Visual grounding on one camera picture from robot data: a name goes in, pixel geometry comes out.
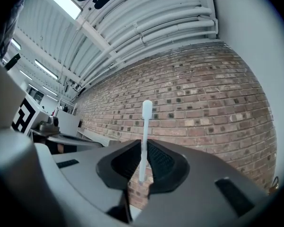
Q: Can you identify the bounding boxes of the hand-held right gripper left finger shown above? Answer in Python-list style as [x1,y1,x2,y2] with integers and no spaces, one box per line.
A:
[34,139,144,224]

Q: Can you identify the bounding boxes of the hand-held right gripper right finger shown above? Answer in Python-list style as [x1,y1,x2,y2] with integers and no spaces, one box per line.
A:
[132,139,274,227]

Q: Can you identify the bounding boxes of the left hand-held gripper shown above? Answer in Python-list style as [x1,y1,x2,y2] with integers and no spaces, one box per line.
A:
[11,96,104,149]

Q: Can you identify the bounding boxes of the white plastic stick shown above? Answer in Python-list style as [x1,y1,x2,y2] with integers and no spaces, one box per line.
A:
[138,100,154,187]

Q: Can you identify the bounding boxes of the grey shelf unit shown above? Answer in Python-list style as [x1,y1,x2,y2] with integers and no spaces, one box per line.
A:
[53,108,121,148]

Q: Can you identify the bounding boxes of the ceiling light tube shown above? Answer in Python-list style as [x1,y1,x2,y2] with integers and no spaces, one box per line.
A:
[19,69,33,81]
[42,85,59,96]
[34,59,60,80]
[11,38,22,51]

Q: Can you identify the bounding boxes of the globe lamp with copper base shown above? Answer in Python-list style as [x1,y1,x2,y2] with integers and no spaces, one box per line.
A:
[268,175,280,195]

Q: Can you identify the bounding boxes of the person's torso in fleece jacket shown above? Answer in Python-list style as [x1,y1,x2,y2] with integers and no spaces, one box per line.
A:
[0,0,27,59]

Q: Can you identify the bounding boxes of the white ceiling pipes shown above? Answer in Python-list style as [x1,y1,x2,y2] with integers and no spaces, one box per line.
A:
[78,5,220,92]

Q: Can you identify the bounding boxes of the skylight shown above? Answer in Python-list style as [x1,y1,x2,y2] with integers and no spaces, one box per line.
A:
[39,0,84,20]

